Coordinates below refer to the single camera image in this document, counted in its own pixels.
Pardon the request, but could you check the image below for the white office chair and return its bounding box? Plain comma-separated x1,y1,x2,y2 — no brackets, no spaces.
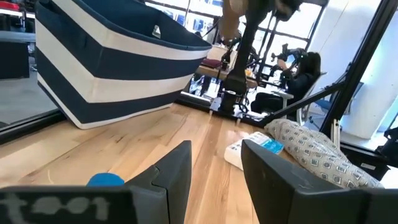
295,72,328,125

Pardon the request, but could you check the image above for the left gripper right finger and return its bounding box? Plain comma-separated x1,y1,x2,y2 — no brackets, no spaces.
241,139,369,224

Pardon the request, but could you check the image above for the black equipment block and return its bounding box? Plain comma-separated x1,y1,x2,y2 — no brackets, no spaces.
376,126,398,167

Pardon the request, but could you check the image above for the navy white striped fabric basket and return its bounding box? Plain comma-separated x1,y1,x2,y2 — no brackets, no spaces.
34,0,213,130

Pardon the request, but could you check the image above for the blue rounded object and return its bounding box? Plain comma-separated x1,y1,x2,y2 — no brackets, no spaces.
86,172,126,187

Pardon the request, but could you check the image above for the person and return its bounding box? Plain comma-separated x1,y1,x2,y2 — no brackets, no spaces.
250,51,323,121

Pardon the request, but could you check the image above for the maroon pouch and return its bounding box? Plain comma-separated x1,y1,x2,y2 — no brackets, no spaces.
201,58,223,69

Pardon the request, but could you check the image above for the wooden background desk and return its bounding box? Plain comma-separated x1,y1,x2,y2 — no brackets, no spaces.
195,45,259,90

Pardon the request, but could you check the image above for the dark grey background desk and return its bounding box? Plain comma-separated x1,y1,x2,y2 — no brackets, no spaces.
0,30,37,80

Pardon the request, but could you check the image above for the black background robot device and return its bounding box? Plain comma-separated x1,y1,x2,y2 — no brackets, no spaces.
269,43,308,63

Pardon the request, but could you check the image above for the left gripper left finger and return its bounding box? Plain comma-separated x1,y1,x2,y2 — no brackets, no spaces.
124,139,193,224

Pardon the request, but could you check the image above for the grey patterned fabric pouch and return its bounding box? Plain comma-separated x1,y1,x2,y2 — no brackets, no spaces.
264,118,385,190

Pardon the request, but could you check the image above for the red object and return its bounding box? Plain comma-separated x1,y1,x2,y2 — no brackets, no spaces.
0,1,20,12

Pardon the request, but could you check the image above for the black aluminium table frame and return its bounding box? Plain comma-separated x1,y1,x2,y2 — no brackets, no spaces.
0,0,398,181

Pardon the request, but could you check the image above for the white box with teal label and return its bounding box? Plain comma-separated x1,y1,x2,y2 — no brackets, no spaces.
223,131,285,171

